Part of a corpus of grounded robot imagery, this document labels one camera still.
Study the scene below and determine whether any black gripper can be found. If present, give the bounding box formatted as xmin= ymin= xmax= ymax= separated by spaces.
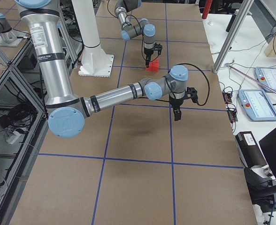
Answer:
xmin=169 ymin=97 xmax=184 ymax=121
xmin=144 ymin=48 xmax=154 ymax=66

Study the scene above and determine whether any red cube block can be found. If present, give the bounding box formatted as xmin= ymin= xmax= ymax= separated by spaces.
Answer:
xmin=152 ymin=59 xmax=159 ymax=68
xmin=152 ymin=64 xmax=159 ymax=71
xmin=146 ymin=65 xmax=153 ymax=71

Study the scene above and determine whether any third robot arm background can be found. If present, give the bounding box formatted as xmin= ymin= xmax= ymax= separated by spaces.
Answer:
xmin=0 ymin=13 xmax=23 ymax=47

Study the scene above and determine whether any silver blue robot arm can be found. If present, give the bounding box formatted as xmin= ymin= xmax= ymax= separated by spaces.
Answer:
xmin=115 ymin=0 xmax=161 ymax=67
xmin=17 ymin=0 xmax=189 ymax=138

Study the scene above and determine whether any small circuit board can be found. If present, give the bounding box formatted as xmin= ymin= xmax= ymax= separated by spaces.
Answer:
xmin=222 ymin=91 xmax=232 ymax=104

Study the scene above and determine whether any near blue teach pendant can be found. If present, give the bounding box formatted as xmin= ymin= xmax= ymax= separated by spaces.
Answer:
xmin=238 ymin=89 xmax=276 ymax=121

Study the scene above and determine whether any blue teach pendant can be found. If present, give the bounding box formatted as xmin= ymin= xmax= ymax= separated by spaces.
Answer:
xmin=255 ymin=67 xmax=276 ymax=91
xmin=238 ymin=89 xmax=276 ymax=121

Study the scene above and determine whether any black cardboard box label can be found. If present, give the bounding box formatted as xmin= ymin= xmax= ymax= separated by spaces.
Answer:
xmin=235 ymin=131 xmax=267 ymax=168

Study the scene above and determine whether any red cylinder object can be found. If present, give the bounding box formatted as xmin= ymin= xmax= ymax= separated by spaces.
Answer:
xmin=202 ymin=0 xmax=212 ymax=19

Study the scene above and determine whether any far blue teach pendant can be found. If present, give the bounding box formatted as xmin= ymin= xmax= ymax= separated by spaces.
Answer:
xmin=255 ymin=67 xmax=276 ymax=91

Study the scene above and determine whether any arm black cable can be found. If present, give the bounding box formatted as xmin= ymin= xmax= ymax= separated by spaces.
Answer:
xmin=175 ymin=63 xmax=210 ymax=106
xmin=124 ymin=14 xmax=148 ymax=62

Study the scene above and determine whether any white central pillar mount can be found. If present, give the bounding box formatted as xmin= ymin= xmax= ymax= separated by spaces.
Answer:
xmin=72 ymin=0 xmax=114 ymax=77

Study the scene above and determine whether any aluminium frame post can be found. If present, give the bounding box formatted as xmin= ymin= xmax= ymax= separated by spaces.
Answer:
xmin=212 ymin=0 xmax=254 ymax=74

